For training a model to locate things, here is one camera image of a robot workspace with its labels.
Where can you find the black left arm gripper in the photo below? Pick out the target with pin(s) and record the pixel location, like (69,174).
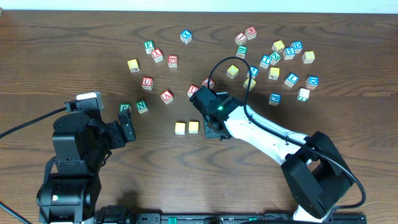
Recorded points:
(122,132)

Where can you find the yellow O letter block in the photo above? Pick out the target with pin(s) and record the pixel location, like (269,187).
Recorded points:
(193,127)

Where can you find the yellow C letter block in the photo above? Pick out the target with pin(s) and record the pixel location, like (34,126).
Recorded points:
(180,128)

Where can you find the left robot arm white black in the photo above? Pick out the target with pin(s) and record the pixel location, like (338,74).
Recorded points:
(82,145)

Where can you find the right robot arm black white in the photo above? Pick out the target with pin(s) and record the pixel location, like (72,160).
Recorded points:
(314,169)

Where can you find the green J letter block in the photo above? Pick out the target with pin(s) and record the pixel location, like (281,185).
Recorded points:
(124,106)

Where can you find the green N letter block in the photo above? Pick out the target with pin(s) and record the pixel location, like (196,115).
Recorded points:
(141,106)

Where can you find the red I block middle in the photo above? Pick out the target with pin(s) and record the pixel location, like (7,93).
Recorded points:
(208,82)

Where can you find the red i block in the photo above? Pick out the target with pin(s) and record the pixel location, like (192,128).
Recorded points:
(208,82)
(241,39)

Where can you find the red U letter block middle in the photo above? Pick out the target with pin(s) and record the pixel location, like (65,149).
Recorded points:
(191,90)

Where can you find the red u letter block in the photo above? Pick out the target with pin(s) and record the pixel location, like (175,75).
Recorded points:
(147,83)
(191,90)

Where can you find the red A letter block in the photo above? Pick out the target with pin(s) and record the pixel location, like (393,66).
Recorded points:
(167,96)

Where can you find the yellow block centre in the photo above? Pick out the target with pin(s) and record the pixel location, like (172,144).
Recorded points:
(232,71)

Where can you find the yellow block beside R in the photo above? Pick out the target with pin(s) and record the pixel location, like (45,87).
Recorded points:
(249,84)

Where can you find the red U letter block left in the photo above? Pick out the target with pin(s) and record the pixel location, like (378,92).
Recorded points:
(147,83)

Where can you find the blue P letter block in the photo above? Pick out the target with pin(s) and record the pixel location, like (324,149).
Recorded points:
(274,99)

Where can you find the blue 2 number block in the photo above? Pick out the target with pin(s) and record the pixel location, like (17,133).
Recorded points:
(253,72)

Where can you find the yellow block far left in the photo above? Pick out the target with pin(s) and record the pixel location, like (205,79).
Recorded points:
(133,65)

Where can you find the yellow block right middle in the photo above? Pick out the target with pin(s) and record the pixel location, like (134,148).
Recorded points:
(274,73)

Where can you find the red E letter block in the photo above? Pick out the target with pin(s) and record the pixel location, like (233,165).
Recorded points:
(173,61)

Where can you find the green B letter block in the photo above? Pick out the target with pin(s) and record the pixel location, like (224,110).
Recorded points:
(241,51)

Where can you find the blue T letter block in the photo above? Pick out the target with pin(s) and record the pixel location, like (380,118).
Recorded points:
(265,61)

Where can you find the red X letter block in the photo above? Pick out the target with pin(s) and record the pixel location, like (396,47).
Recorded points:
(157,55)

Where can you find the blue L letter block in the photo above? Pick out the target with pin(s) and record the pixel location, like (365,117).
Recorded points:
(291,80)

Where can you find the green Z letter block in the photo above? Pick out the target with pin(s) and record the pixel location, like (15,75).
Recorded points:
(275,57)

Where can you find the red I block top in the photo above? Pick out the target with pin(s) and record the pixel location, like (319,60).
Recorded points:
(241,39)

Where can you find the green F letter block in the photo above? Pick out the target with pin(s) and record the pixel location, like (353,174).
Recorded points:
(149,46)

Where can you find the white green block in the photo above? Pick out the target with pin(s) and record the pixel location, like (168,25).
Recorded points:
(303,94)

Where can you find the blue X letter block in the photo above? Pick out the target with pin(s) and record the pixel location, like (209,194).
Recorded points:
(186,36)

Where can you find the red M letter block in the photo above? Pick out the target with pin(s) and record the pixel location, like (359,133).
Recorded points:
(250,33)

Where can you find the yellow block top right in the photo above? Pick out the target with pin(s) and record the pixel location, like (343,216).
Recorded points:
(278,46)

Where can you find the blue 5 number block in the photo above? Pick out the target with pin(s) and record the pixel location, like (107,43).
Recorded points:
(288,53)

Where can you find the blue D block right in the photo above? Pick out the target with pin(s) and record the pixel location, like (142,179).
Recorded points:
(312,82)

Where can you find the blue d block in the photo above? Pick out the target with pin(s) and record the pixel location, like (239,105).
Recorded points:
(297,46)
(312,82)

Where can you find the blue D block top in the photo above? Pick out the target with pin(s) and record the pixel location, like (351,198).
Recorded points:
(297,46)

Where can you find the yellow 8 number block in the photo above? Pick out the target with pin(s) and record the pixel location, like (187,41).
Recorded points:
(308,57)

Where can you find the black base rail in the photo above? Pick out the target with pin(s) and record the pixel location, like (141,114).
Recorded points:
(127,217)

